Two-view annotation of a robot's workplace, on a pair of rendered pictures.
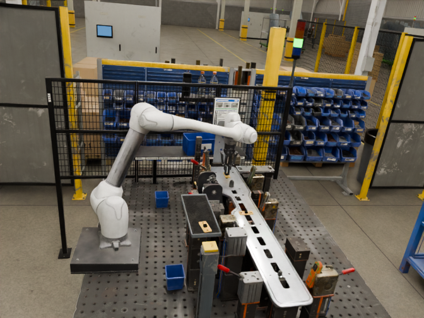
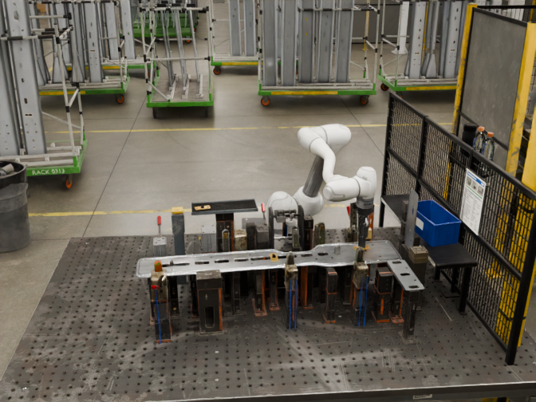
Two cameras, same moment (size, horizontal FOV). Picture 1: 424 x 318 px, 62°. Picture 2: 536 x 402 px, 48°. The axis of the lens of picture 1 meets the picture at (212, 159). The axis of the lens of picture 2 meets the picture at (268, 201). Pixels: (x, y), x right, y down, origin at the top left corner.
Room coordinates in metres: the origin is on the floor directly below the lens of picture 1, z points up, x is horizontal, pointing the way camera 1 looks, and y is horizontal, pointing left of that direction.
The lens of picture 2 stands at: (2.07, -2.99, 2.54)
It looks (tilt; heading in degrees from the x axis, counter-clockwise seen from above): 24 degrees down; 96
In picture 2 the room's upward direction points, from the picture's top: straight up
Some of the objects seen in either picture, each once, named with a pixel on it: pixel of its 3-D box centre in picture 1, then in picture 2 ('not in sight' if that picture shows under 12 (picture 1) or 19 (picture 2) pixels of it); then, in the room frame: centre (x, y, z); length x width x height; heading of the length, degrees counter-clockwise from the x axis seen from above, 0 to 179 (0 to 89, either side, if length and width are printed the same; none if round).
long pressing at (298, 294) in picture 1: (248, 215); (269, 258); (1.81, -0.24, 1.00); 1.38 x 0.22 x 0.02; 14
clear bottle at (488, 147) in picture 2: (213, 84); (487, 151); (2.90, 0.04, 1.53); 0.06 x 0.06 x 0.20
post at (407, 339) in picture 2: (266, 185); (410, 313); (2.52, -0.45, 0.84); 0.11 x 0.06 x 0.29; 104
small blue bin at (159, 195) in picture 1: (161, 199); not in sight; (2.33, 0.35, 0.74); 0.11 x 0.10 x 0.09; 14
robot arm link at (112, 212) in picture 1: (113, 214); (280, 208); (1.80, 0.55, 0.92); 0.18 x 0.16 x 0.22; 34
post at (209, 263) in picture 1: (206, 288); (179, 247); (1.27, -0.03, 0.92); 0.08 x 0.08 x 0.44; 14
